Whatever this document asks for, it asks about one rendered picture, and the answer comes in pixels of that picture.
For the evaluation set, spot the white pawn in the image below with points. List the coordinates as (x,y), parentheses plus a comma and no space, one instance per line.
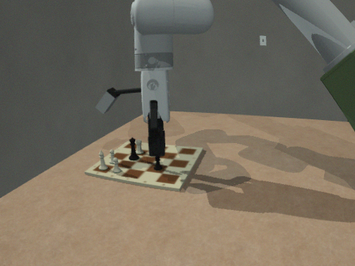
(112,157)
(116,167)

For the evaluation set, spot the chessboard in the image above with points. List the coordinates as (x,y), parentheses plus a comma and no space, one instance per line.
(176,167)

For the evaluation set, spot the white bishop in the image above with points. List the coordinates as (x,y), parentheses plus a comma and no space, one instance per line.
(102,166)

